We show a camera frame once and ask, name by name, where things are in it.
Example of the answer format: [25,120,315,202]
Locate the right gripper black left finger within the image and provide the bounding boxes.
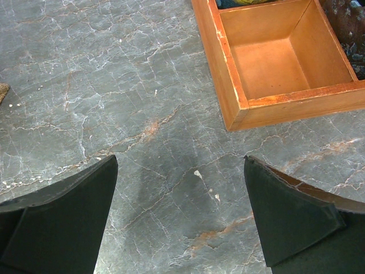
[1,155,118,273]

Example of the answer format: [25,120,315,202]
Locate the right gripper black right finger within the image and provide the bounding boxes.
[244,156,364,273]

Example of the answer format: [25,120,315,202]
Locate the orange compartment tray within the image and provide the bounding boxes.
[192,1,364,131]

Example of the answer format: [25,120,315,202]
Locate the rolled dark sock bottom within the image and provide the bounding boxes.
[322,1,364,80]

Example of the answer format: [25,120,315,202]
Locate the rolled dark sock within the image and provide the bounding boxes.
[216,0,274,9]
[322,1,364,80]

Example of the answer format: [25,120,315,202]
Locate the rolled dark sock left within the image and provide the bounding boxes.
[216,0,274,9]

